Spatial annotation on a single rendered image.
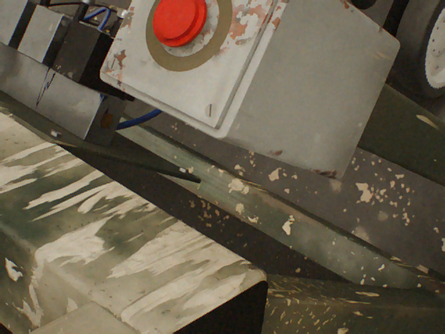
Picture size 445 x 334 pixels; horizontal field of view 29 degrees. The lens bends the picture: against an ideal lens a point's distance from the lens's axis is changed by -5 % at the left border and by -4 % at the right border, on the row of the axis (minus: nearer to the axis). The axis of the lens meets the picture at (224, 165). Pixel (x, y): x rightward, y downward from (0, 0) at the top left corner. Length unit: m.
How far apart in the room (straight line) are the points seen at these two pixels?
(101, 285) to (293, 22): 0.23
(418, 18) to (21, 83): 0.63
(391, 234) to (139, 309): 0.92
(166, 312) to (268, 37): 0.20
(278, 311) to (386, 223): 0.80
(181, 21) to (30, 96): 0.40
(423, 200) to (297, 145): 0.87
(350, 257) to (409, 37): 0.34
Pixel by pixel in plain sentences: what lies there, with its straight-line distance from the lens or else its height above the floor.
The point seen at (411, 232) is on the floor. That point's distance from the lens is 1.47.
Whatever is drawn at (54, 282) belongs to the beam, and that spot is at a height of 0.90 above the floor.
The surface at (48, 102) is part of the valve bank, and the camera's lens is 0.92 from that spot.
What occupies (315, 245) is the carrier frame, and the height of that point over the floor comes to 0.18.
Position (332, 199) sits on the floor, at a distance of 1.54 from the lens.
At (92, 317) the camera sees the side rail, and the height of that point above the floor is 0.92.
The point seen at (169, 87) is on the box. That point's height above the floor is 0.93.
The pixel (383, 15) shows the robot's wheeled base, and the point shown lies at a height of 0.21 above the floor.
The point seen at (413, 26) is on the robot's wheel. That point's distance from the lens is 1.33.
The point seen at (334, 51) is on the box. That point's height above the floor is 0.85.
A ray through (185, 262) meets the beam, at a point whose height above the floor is 0.84.
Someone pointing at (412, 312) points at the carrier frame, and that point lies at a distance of 0.97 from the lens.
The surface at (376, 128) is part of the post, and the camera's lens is 0.77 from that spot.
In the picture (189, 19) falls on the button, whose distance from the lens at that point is 0.55.
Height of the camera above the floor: 1.37
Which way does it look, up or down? 55 degrees down
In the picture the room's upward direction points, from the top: 73 degrees counter-clockwise
